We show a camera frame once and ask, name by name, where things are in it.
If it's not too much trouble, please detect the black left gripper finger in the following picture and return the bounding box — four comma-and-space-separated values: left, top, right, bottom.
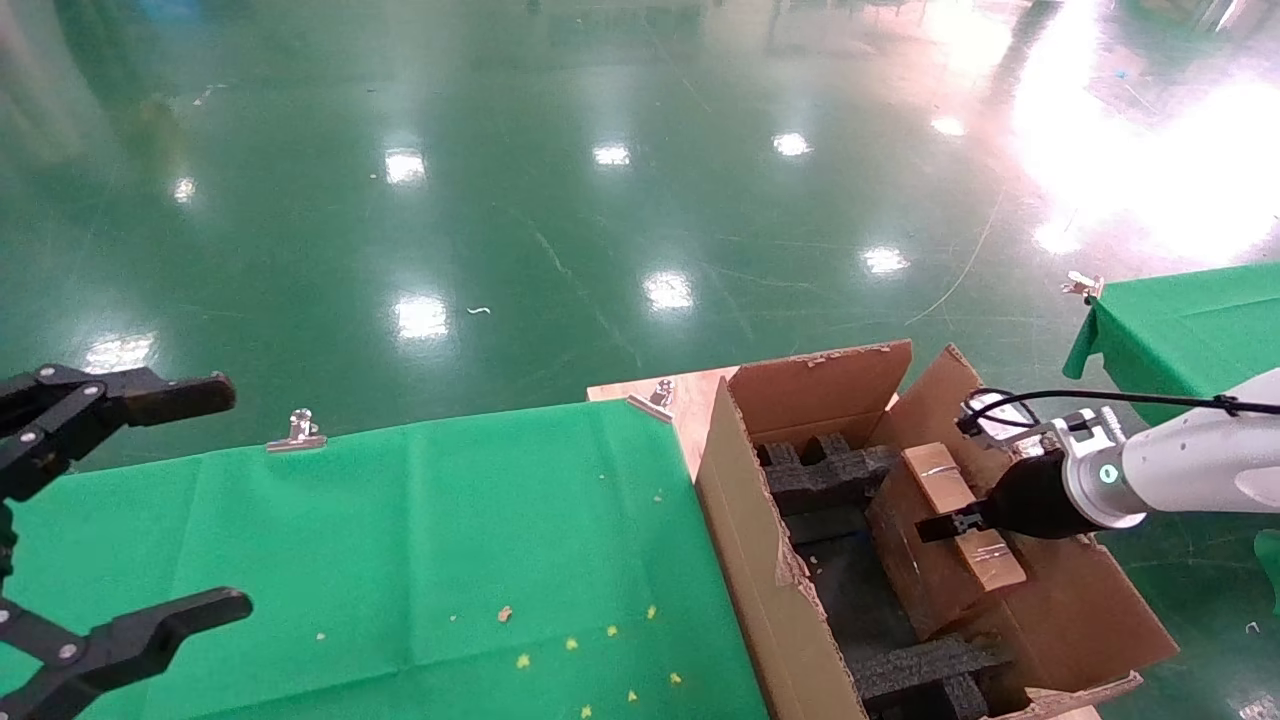
0, 366, 238, 503
0, 588, 253, 720

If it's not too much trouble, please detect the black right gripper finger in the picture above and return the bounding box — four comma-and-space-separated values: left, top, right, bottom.
915, 507, 992, 545

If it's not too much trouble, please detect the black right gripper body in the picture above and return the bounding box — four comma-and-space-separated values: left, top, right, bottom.
985, 450, 1088, 542

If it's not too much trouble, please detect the small brown cardboard box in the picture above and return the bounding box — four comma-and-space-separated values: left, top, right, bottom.
865, 442, 1029, 642

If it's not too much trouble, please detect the large open brown carton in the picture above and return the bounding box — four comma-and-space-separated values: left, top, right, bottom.
695, 340, 1181, 720

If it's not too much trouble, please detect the black foam insert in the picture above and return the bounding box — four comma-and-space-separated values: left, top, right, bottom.
755, 432, 901, 517
850, 635, 1013, 720

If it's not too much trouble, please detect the green cloth on side table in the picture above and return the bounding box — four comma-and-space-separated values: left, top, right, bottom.
1062, 262, 1280, 427

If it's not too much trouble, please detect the large green tablecloth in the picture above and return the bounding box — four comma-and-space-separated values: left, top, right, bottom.
0, 398, 771, 720

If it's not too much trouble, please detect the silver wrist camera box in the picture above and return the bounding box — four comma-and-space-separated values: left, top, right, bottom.
965, 395, 1061, 457

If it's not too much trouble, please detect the silver camera mount bracket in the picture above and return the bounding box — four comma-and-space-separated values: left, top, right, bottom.
1040, 407, 1127, 462

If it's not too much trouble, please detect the black camera cable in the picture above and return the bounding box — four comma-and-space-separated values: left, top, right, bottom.
958, 388, 1280, 439

